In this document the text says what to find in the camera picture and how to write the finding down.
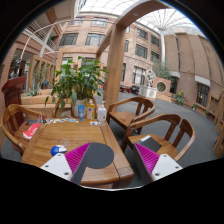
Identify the white statue on pedestal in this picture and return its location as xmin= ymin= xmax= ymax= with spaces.
xmin=139 ymin=69 xmax=157 ymax=99

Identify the round dark grey mousepad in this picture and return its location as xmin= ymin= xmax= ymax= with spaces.
xmin=86 ymin=142 xmax=114 ymax=169

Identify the far right wooden armchair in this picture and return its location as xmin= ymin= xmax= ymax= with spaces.
xmin=106 ymin=97 xmax=156 ymax=130

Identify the left wooden armchair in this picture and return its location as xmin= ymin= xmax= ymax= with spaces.
xmin=1 ymin=104 xmax=45 ymax=154

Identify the wooden pillar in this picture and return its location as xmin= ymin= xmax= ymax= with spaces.
xmin=96 ymin=0 xmax=167 ymax=108

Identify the blue white computer mouse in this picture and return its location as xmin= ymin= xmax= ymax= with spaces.
xmin=50 ymin=145 xmax=67 ymax=156

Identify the near right wooden armchair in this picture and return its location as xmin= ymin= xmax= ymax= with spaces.
xmin=121 ymin=114 xmax=195 ymax=161

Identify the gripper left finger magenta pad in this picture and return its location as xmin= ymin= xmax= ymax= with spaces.
xmin=40 ymin=142 xmax=92 ymax=185

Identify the white pump sanitizer bottle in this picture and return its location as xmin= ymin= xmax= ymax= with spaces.
xmin=97 ymin=102 xmax=107 ymax=122

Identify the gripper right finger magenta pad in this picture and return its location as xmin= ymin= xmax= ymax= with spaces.
xmin=132 ymin=142 xmax=184 ymax=183

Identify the dark red wooden chair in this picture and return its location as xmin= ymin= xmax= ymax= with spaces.
xmin=2 ymin=76 xmax=26 ymax=107

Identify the yellow liquid bottle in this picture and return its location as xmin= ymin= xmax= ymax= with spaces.
xmin=86 ymin=99 xmax=95 ymax=120

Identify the wooden table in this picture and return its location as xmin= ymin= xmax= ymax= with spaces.
xmin=21 ymin=120 xmax=134 ymax=188

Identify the wooden armchair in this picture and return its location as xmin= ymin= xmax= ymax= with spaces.
xmin=1 ymin=104 xmax=45 ymax=154
xmin=121 ymin=114 xmax=195 ymax=161
xmin=106 ymin=97 xmax=156 ymax=130

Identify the green potted plant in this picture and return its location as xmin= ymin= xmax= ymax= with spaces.
xmin=50 ymin=56 xmax=108 ymax=113

